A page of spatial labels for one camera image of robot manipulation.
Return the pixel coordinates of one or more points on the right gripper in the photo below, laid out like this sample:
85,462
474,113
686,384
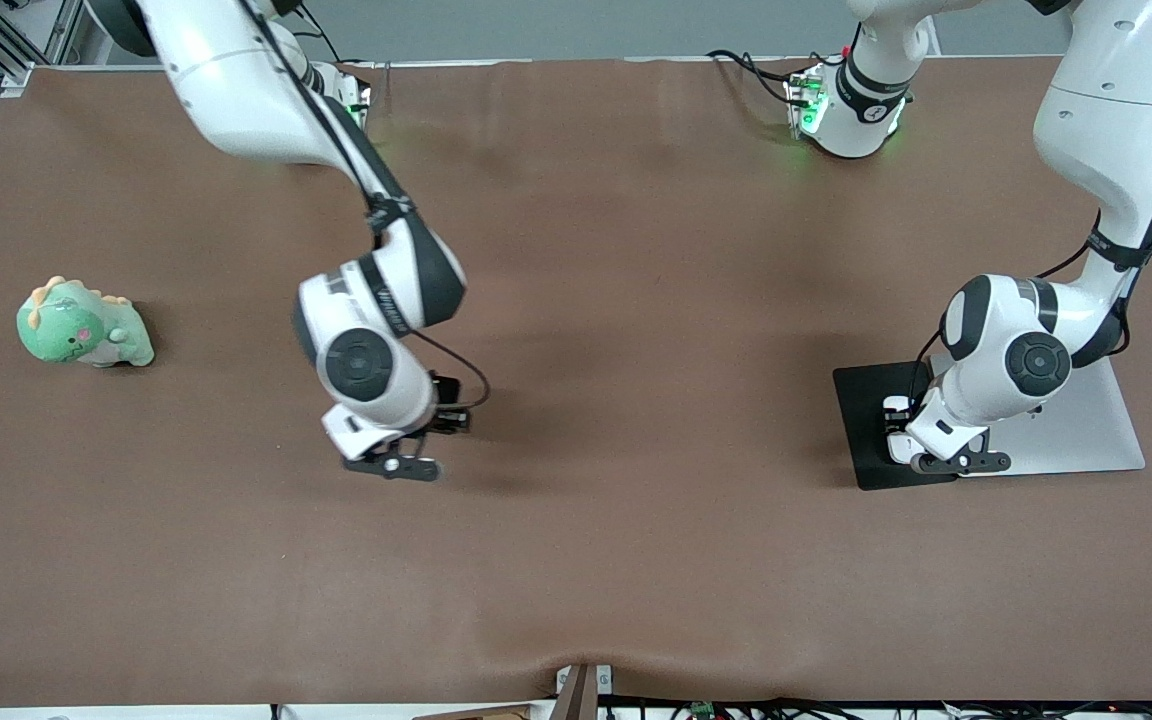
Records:
446,403

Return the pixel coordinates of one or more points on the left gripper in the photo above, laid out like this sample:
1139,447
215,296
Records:
898,420

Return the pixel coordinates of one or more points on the white computer mouse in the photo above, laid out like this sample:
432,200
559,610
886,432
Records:
901,450

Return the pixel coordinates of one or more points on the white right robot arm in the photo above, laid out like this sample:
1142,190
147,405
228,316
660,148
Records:
236,90

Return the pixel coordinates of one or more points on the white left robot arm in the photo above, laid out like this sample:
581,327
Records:
1106,100

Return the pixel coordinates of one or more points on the black mouse pad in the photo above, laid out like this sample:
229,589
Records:
861,430

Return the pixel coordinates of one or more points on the silver closed laptop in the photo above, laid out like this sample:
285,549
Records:
1106,430

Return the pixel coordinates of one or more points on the brown table cover mat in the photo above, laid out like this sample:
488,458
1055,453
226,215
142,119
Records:
636,560

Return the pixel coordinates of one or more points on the small green circuit board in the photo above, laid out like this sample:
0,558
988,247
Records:
703,711

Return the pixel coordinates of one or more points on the green plush dinosaur toy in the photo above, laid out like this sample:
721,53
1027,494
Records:
76,330

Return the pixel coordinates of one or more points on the brown wooden edge bracket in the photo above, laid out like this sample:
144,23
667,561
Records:
581,692

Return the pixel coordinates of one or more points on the white table corner bracket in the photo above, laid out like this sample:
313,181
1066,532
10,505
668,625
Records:
16,80

